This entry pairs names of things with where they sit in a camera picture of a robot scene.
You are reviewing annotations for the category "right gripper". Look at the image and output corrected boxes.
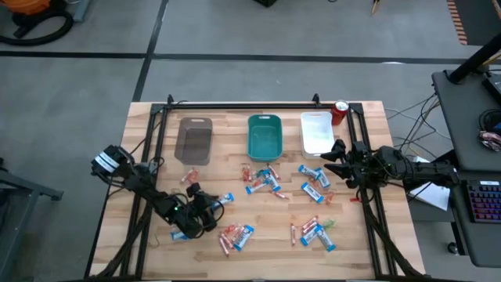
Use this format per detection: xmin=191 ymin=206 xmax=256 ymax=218
xmin=320 ymin=139 xmax=377 ymax=190

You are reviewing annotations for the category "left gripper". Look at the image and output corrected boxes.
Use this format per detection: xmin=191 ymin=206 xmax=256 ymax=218
xmin=171 ymin=197 xmax=218 ymax=240

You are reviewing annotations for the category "white plastic bin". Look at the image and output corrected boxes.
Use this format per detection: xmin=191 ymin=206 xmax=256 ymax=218
xmin=299 ymin=111 xmax=339 ymax=160

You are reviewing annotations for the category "red soda can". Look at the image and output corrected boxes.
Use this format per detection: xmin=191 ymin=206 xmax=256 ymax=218
xmin=330 ymin=99 xmax=350 ymax=126

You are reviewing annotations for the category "green plastic bin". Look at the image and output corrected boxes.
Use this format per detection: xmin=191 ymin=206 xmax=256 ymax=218
xmin=247 ymin=114 xmax=283 ymax=163

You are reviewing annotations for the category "white paper sheet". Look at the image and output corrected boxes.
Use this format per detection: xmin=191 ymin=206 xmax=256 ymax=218
xmin=406 ymin=155 xmax=452 ymax=212

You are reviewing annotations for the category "grey translucent plastic bin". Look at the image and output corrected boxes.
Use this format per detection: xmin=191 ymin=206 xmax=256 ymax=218
xmin=174 ymin=116 xmax=214 ymax=166

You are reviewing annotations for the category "dark grey desk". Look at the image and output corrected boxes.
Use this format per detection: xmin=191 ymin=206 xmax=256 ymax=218
xmin=431 ymin=68 xmax=501 ymax=269

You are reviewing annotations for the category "backlit computer keyboard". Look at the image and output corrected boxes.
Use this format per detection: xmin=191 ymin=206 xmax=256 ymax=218
xmin=464 ymin=179 xmax=501 ymax=225

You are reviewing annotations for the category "pink patterned pouch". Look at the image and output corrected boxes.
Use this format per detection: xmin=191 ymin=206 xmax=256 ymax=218
xmin=478 ymin=130 xmax=501 ymax=153

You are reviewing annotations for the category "black slanted pole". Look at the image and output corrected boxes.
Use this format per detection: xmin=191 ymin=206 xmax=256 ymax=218
xmin=447 ymin=33 xmax=501 ymax=85

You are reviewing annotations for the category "black desk device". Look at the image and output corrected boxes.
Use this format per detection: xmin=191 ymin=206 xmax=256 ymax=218
xmin=481 ymin=71 xmax=501 ymax=106

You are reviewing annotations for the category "grey metal cart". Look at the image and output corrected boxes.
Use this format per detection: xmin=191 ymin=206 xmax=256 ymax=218
xmin=0 ymin=156 xmax=65 ymax=282

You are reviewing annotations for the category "dark mat with striped edge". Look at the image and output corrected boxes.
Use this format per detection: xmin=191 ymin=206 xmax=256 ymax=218
xmin=445 ymin=0 xmax=501 ymax=46

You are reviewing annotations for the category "orange shop vacuum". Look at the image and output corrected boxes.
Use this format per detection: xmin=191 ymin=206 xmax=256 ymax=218
xmin=0 ymin=0 xmax=52 ymax=16

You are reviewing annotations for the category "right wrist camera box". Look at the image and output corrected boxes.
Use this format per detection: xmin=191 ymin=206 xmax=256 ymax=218
xmin=353 ymin=141 xmax=372 ymax=160

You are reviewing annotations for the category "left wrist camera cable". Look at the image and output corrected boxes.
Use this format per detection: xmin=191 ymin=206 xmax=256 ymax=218
xmin=210 ymin=194 xmax=227 ymax=229

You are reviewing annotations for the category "black floor cable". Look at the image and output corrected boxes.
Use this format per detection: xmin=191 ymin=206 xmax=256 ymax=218
xmin=385 ymin=92 xmax=451 ymax=157

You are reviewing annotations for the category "black coiled cable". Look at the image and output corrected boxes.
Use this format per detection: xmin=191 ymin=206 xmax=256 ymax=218
xmin=478 ymin=108 xmax=501 ymax=134

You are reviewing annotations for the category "grey metal post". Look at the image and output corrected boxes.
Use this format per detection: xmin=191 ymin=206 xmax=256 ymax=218
xmin=71 ymin=0 xmax=92 ymax=23

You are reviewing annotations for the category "black vacuum hose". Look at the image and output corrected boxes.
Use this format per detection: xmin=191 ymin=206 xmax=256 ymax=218
xmin=0 ymin=8 xmax=75 ymax=47

